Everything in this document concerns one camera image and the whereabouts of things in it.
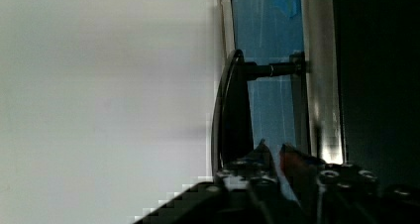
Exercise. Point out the blue oven door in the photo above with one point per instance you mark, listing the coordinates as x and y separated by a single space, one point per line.
281 62

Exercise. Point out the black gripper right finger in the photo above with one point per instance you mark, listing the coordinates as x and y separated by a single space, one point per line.
330 193

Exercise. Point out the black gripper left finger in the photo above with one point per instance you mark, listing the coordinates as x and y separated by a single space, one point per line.
249 175

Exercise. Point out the black toaster oven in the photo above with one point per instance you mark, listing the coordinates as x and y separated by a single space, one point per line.
378 53

